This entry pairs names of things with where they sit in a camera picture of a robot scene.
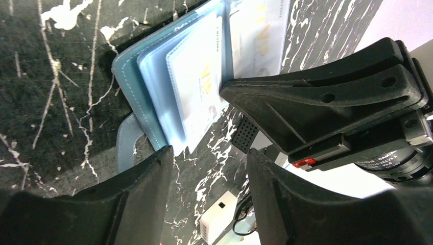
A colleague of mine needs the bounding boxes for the blue leather card holder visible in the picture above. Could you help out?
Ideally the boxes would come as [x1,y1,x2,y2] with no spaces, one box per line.
[111,0,292,174]

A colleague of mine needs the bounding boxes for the white small box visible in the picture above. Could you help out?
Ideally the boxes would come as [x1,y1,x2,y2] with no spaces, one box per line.
[200,191,237,244]

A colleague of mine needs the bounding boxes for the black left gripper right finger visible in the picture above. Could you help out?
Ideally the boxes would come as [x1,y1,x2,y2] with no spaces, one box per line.
[247,149,432,244]

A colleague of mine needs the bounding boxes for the dark grey perforated box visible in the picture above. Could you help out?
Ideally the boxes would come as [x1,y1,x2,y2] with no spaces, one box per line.
[231,116,280,161]

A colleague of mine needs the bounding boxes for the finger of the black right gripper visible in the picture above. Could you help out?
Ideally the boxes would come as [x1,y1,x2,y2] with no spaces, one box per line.
[223,37,406,88]

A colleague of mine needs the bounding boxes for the silver VIP card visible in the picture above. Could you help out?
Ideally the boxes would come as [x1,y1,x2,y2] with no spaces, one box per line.
[166,13,225,153]
[229,0,290,79]

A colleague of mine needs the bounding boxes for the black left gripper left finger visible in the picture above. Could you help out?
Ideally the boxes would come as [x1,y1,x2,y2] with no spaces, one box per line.
[1,146,174,244]

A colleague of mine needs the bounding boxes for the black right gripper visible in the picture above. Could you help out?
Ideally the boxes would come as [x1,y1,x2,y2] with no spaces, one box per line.
[220,48,432,184]

